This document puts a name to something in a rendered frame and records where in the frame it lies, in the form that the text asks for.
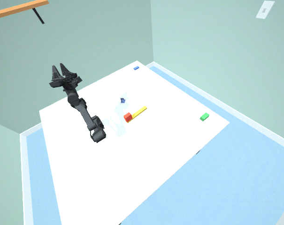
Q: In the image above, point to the green block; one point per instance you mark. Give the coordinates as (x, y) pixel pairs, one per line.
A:
(204, 116)

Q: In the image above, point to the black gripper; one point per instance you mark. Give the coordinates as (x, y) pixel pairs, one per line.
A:
(59, 80)

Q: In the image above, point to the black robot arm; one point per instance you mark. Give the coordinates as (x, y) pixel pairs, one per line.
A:
(93, 123)

